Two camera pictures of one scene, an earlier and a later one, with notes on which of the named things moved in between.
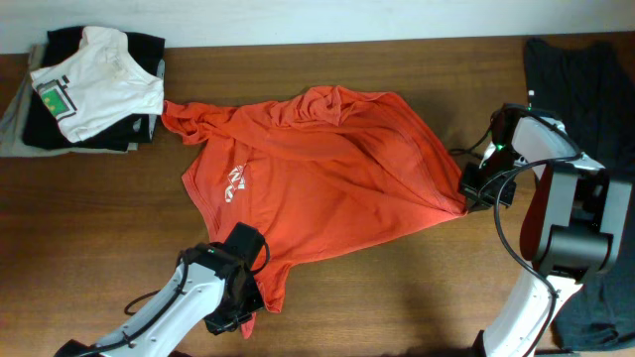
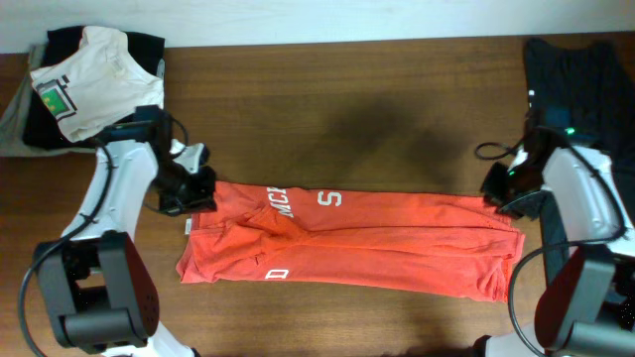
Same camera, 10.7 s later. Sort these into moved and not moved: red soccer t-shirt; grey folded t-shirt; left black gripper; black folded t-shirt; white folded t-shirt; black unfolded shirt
Moved: left black gripper; red soccer t-shirt
Not moved: black folded t-shirt; grey folded t-shirt; black unfolded shirt; white folded t-shirt
